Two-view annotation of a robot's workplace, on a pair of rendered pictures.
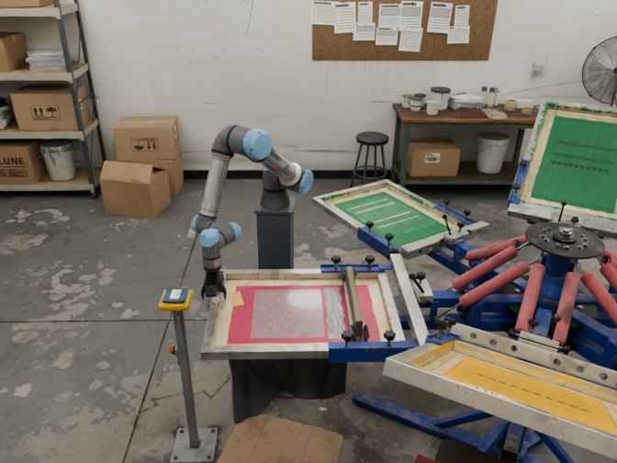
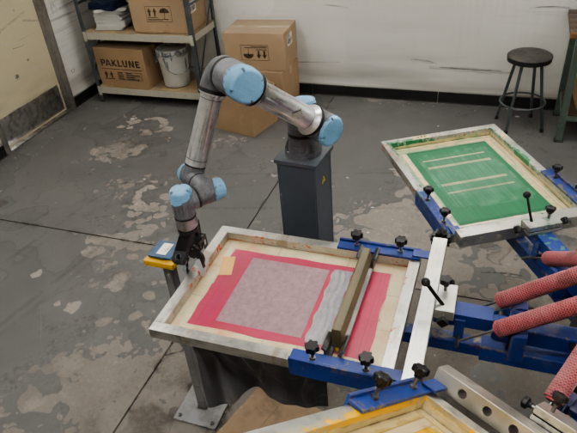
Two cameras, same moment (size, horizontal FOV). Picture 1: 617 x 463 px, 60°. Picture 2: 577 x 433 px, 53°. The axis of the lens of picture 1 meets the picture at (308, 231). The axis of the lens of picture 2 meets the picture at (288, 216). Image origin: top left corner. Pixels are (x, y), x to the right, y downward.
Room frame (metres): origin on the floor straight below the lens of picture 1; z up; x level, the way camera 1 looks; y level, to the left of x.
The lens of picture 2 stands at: (0.52, -0.59, 2.32)
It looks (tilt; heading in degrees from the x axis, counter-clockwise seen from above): 35 degrees down; 24
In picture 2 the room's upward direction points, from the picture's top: 5 degrees counter-clockwise
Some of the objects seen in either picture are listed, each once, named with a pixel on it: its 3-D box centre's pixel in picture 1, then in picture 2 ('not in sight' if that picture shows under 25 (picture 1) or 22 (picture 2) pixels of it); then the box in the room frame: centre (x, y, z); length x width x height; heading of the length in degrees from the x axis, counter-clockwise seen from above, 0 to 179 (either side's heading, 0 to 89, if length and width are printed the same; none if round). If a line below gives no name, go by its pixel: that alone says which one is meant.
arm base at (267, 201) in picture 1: (274, 194); (302, 141); (2.42, 0.17, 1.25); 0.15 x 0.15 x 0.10
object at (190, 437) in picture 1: (185, 377); (186, 337); (1.95, 0.59, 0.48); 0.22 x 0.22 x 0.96; 2
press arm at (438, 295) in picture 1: (434, 299); (463, 314); (1.88, -0.54, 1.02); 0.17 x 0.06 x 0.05; 92
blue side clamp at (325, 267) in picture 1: (352, 272); (378, 253); (2.14, -0.21, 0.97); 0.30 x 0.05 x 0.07; 92
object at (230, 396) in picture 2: (290, 384); (262, 381); (1.65, 0.07, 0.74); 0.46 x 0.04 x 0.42; 92
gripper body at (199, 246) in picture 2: (213, 276); (191, 239); (1.87, 0.39, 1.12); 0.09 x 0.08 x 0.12; 2
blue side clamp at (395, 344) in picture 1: (367, 350); (339, 369); (1.59, -0.23, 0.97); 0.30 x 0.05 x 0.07; 92
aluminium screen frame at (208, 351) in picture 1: (303, 309); (292, 294); (1.86, 0.02, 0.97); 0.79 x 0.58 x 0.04; 92
